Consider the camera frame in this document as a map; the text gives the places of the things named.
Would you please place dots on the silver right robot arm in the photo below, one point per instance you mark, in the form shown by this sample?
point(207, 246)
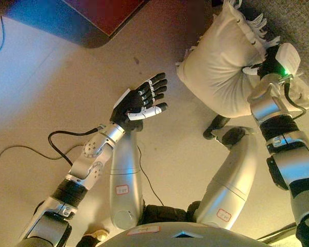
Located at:
point(288, 159)

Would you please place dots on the silver robot leg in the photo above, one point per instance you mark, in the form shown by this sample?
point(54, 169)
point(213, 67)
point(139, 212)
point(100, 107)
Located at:
point(126, 177)
point(229, 180)

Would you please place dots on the silver left robot leg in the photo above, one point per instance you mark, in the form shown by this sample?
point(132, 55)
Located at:
point(126, 177)

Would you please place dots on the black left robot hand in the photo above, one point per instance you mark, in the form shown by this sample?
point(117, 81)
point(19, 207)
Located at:
point(136, 103)

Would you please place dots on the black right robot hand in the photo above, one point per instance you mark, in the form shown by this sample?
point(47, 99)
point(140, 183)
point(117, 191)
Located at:
point(285, 57)

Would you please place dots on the silver right robot leg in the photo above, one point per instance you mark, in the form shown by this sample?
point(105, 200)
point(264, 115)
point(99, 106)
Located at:
point(229, 180)

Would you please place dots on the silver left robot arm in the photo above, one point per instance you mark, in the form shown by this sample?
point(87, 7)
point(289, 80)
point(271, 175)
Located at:
point(90, 164)

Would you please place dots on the black right robot foot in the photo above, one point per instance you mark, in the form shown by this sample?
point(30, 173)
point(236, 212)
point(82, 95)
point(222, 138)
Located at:
point(221, 130)

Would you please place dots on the grey robot torso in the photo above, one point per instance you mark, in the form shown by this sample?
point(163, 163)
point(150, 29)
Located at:
point(185, 235)

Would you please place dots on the black robot waist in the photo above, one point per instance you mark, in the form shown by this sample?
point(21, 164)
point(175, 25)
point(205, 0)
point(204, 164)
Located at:
point(164, 213)

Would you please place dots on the brown wooden furniture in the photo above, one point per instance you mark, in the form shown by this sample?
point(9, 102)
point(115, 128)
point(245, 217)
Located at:
point(98, 15)

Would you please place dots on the cream tasselled pillow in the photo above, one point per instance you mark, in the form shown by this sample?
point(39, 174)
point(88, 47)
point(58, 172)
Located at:
point(216, 69)

